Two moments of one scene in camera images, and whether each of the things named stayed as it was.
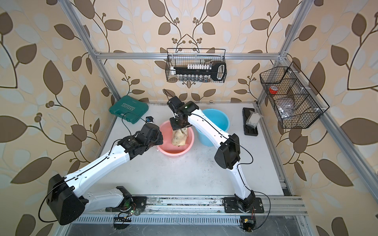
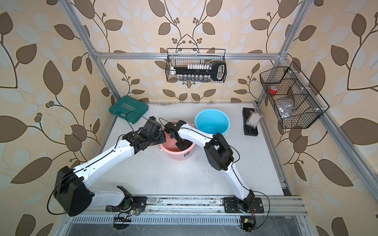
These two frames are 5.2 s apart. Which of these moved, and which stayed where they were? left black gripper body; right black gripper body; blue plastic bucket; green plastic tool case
Moved: right black gripper body
Stayed: left black gripper body; blue plastic bucket; green plastic tool case
